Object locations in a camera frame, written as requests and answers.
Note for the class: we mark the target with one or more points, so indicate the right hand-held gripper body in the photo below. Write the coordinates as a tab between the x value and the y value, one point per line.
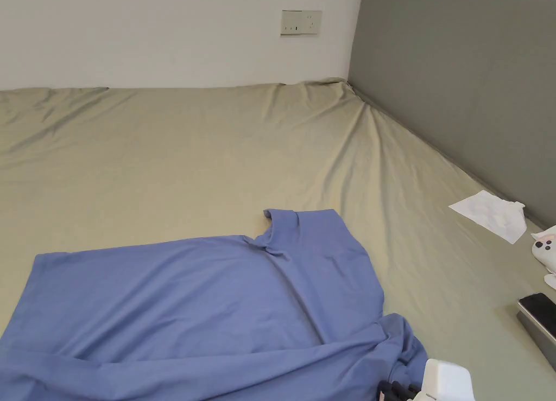
447	381

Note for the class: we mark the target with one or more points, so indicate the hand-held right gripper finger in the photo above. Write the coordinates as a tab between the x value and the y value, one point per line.
397	392

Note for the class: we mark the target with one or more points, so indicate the blue shirt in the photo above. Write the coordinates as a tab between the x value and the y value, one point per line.
195	314

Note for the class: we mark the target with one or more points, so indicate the grey metal box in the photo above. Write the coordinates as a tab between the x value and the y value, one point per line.
538	342

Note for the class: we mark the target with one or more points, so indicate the black phone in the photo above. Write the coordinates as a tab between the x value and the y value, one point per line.
541	310

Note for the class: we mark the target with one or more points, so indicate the white plush toy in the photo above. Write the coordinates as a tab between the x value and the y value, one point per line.
546	253

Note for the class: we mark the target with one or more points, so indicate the white crumpled paper sheet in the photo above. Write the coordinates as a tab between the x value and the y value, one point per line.
488	214

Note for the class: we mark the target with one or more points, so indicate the bed with pale green sheet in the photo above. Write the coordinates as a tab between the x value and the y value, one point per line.
182	158

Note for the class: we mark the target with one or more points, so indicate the beige wall socket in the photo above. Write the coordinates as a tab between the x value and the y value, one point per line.
301	23

